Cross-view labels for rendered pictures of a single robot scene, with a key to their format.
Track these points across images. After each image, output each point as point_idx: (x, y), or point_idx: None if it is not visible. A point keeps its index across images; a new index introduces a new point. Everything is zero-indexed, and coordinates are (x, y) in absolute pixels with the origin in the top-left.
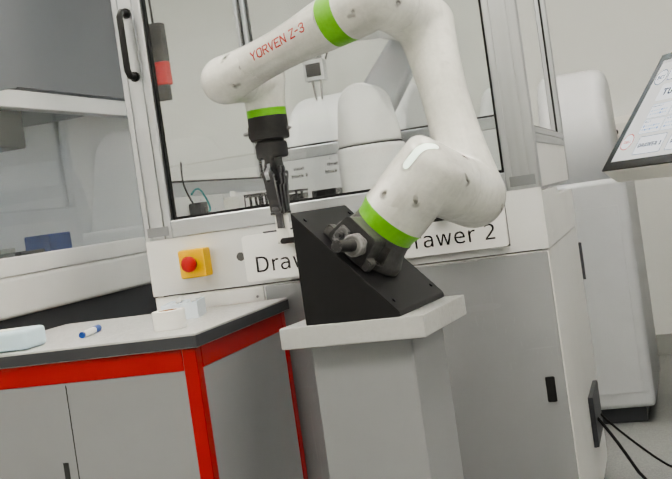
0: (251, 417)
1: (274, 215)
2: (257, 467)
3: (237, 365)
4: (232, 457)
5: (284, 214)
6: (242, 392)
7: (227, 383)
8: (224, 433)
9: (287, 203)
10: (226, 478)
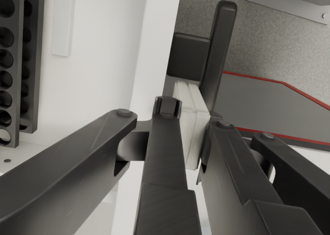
0: (247, 105)
1: (195, 168)
2: (238, 92)
3: (289, 131)
4: (302, 109)
5: (207, 120)
6: (273, 118)
7: (323, 132)
8: (325, 119)
9: (128, 127)
10: (316, 109)
